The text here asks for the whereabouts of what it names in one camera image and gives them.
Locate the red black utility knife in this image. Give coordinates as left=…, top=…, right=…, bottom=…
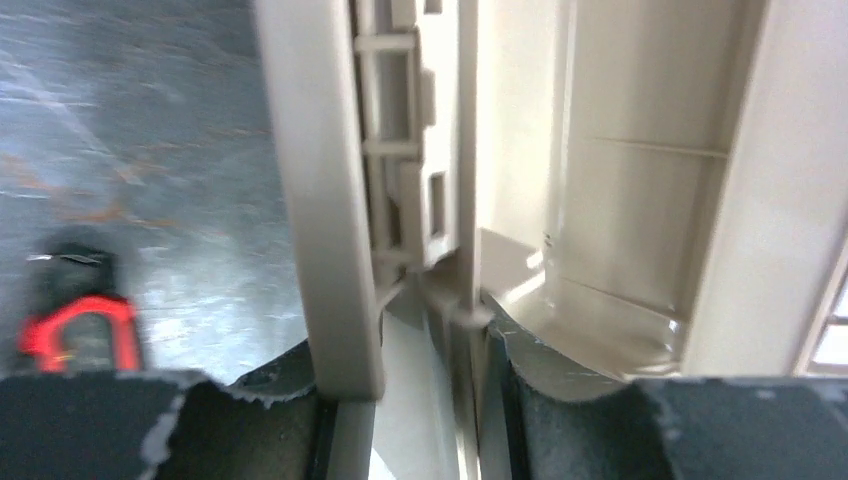
left=14, top=225, right=146, bottom=373

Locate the beige plastic tool box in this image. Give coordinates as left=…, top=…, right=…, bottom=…
left=254, top=1, right=847, bottom=479

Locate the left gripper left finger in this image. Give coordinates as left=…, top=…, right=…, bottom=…
left=155, top=341, right=336, bottom=479

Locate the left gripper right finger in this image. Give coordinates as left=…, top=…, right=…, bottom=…
left=486, top=311, right=673, bottom=479

